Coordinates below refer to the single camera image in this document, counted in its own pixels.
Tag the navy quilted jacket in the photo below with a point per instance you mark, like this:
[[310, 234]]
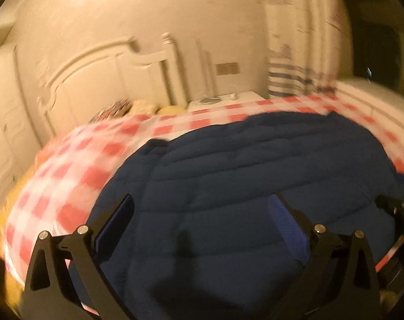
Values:
[[242, 180]]

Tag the white nightstand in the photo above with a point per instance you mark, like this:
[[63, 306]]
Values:
[[222, 101]]

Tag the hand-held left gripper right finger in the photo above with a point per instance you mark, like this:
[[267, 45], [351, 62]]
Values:
[[285, 226]]

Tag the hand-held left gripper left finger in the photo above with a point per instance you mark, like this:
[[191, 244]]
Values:
[[117, 220]]

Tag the white window ledge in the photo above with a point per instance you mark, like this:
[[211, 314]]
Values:
[[375, 103]]

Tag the cream fuzzy pillow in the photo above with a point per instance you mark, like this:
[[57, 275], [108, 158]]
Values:
[[145, 106]]

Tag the striped cream curtain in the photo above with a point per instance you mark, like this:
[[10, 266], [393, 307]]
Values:
[[298, 33]]

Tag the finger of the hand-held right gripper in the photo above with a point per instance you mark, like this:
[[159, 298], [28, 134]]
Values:
[[400, 211]]

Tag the cream carved headboard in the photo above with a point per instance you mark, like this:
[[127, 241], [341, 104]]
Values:
[[115, 76]]

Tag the cream wardrobe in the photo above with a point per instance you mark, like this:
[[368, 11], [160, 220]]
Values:
[[5, 123]]

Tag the wall switch plate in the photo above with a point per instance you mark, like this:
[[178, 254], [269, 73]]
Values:
[[227, 69]]

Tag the yellow pillow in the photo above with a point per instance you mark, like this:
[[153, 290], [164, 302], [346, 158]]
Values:
[[172, 110]]

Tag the pink checkered plastic sheet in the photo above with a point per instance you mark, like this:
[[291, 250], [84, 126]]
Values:
[[88, 153]]

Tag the yellow daisy bedspread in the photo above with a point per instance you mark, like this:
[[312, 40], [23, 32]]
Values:
[[5, 240]]

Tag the patterned round cushion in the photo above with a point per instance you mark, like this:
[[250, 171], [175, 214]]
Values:
[[110, 110]]

